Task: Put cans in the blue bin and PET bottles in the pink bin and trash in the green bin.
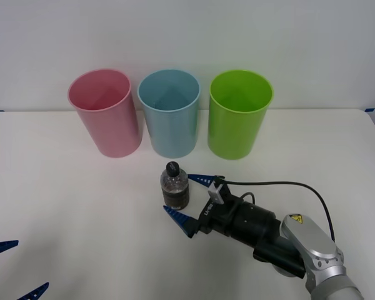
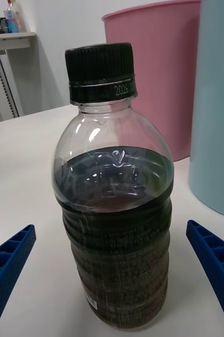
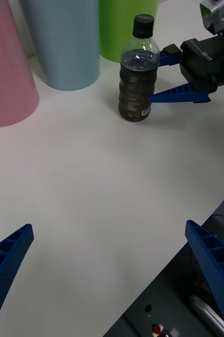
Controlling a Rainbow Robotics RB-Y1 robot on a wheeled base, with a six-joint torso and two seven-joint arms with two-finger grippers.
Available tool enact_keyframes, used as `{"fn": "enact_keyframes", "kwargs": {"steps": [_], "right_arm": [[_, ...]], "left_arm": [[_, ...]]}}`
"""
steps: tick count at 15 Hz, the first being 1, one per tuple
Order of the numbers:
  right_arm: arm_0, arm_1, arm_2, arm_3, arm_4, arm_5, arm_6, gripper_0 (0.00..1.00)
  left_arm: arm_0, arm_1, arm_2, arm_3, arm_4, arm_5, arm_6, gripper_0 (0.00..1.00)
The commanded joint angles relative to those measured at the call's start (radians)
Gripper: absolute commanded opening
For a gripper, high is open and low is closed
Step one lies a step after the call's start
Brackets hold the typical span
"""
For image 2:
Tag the white desk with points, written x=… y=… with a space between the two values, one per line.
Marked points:
x=9 y=42

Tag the pale blue plastic waste bin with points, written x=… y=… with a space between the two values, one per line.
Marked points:
x=217 y=105

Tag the small dark container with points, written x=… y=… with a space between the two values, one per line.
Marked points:
x=2 y=26

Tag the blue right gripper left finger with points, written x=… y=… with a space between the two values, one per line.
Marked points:
x=4 y=276

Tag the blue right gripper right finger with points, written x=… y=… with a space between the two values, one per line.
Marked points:
x=222 y=284

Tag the dark drink bottle black cap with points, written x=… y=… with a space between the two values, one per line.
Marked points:
x=114 y=237

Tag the pink plastic waste bin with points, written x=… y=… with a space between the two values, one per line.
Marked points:
x=162 y=79

